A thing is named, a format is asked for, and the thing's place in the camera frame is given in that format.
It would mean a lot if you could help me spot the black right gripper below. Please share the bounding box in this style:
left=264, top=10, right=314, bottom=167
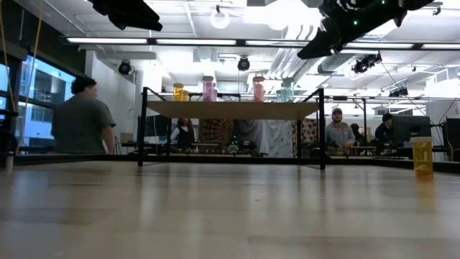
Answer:
left=297, top=0, right=409, bottom=60

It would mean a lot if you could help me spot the coral pill bottle white cap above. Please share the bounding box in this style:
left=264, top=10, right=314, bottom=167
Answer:
left=252, top=76, right=266, bottom=103

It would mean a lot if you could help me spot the black ceiling spotlight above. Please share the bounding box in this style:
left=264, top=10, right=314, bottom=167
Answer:
left=236, top=56, right=251, bottom=72
left=117, top=60, right=132, bottom=76

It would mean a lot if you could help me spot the black overhead light bar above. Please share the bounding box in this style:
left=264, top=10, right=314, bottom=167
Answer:
left=59, top=35, right=460, bottom=51

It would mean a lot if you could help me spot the person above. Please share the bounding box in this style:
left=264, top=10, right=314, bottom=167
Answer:
left=325, top=106, right=357, bottom=149
left=170, top=118, right=197, bottom=150
left=350, top=123, right=364, bottom=142
left=50, top=76, right=117, bottom=155
left=374, top=113, right=396, bottom=145

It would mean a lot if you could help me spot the white patterned cloth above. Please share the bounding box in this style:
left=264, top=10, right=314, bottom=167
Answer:
left=233, top=119, right=294, bottom=158

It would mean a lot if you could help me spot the black monitor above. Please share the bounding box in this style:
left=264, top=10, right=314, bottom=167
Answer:
left=445, top=117, right=460, bottom=162
left=391, top=114, right=433, bottom=143
left=144, top=114, right=170, bottom=145

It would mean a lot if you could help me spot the black device green light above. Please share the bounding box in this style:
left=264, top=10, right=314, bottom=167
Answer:
left=228, top=135, right=258, bottom=155

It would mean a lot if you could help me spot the patterned round tapestry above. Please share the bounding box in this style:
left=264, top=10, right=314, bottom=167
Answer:
left=198, top=118, right=235, bottom=145

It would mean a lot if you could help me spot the silver ventilation duct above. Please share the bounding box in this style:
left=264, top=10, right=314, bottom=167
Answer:
left=318, top=21, right=400, bottom=76

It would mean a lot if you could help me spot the white ring lamp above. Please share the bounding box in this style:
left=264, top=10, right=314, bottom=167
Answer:
left=209, top=7, right=231, bottom=30

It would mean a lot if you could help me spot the wooden shelf black metal frame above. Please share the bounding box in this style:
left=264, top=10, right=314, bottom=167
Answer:
left=136, top=86, right=327, bottom=171

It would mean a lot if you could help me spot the black aluminium rig frame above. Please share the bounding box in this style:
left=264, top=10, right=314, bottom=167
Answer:
left=0, top=153, right=460, bottom=173

